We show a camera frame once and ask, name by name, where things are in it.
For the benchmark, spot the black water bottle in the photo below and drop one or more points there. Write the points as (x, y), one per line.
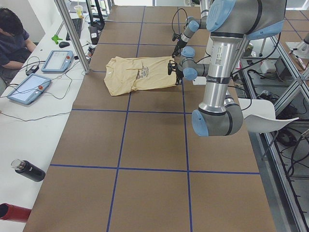
(28, 170)

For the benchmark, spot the white plastic chair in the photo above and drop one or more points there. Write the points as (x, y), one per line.
(260, 117)

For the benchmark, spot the black labelled box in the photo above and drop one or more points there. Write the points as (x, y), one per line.
(94, 37)

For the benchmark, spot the seated person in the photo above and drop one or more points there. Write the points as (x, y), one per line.
(15, 45)

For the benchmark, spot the black computer mouse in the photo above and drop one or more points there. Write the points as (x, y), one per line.
(63, 44)

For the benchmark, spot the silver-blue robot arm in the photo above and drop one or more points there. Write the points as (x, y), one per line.
(191, 26)
(228, 22)

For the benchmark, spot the blue teach pendant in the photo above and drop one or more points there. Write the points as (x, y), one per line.
(58, 61)
(30, 89)

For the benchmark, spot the cream long-sleeve printed shirt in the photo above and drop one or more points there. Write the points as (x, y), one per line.
(124, 75)

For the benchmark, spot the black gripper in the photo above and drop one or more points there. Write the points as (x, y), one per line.
(179, 45)
(178, 72)

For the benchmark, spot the far blue teach pendant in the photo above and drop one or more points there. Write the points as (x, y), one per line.
(58, 61)

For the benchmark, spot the green plastic clamp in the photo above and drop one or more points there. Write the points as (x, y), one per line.
(56, 39)

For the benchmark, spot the red cylinder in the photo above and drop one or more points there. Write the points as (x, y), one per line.
(14, 213)

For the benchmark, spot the black keyboard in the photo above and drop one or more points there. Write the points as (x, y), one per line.
(78, 23)

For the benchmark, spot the near blue teach pendant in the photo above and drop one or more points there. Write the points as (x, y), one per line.
(30, 89)

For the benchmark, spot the drink cup with straw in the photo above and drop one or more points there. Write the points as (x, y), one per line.
(79, 10)

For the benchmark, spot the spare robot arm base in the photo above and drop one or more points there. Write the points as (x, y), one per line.
(301, 49)

